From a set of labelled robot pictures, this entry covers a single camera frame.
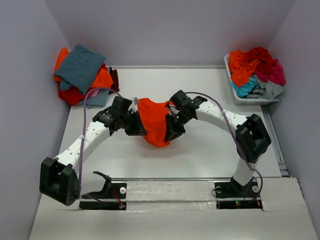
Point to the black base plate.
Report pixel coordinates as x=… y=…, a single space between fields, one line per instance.
x=110 y=199
x=228 y=199

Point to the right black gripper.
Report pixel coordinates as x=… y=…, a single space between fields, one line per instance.
x=172 y=132

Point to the grey crumpled t shirt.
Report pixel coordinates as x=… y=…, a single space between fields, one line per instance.
x=266 y=90

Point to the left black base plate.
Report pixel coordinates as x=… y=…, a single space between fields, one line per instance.
x=110 y=199

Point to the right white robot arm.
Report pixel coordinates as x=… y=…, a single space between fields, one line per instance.
x=249 y=133

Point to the red crumpled t shirt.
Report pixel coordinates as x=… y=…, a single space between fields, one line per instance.
x=266 y=62

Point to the dark maroon t shirt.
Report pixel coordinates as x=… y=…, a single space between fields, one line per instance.
x=115 y=79

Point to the pink folded t shirt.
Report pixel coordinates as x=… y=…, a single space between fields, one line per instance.
x=94 y=93

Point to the cyan crumpled t shirt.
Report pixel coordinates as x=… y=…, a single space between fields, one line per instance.
x=244 y=90

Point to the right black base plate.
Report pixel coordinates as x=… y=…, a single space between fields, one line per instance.
x=228 y=199

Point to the red folded t shirt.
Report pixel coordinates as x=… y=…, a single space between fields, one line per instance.
x=72 y=96

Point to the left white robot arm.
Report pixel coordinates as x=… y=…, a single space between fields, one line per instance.
x=61 y=177

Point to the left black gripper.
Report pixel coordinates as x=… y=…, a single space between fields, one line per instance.
x=138 y=129

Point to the white laundry basket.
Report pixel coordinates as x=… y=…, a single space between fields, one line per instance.
x=244 y=101

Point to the teal folded t shirt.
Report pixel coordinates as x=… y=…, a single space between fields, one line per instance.
x=79 y=69

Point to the orange folded t shirt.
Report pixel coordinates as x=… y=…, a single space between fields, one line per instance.
x=102 y=80

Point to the grey-blue bottom t shirt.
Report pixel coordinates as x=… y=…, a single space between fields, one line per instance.
x=99 y=101

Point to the orange t shirt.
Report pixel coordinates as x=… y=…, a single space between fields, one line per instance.
x=102 y=80
x=153 y=118

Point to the magenta crumpled t shirt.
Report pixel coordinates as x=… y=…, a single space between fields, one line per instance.
x=276 y=76

